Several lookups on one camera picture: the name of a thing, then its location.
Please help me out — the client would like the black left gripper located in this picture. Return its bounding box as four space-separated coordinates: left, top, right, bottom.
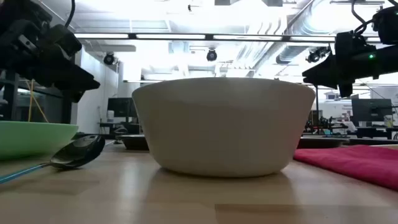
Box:
0 12 101 103

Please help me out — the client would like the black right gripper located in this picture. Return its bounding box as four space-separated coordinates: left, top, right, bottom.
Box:
302 45 398 98

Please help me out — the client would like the black spoon with blue handle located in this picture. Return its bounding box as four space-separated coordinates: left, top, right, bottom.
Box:
0 134 106 185

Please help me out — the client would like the green plate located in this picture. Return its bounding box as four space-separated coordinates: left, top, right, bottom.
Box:
0 120 79 161

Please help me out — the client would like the red cloth napkin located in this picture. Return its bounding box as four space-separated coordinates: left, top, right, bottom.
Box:
294 144 398 191

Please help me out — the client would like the beige bowl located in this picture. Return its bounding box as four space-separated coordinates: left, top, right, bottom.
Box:
132 77 316 178

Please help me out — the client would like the dark brown serving tray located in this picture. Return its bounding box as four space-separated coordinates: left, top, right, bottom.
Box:
116 134 351 152

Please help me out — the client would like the black computer monitor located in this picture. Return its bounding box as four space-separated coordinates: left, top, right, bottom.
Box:
107 97 141 118
351 98 393 123

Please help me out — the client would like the long ceiling light strip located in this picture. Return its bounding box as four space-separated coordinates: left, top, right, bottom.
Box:
74 32 336 43

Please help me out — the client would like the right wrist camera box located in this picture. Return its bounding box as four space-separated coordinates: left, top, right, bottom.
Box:
335 30 377 60

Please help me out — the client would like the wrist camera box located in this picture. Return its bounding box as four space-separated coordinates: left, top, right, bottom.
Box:
335 30 377 60
46 24 83 58

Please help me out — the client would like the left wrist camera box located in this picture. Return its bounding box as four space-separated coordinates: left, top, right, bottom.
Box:
46 24 83 58

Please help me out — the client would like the yellow extension cord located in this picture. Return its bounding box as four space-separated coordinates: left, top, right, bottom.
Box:
26 79 50 123

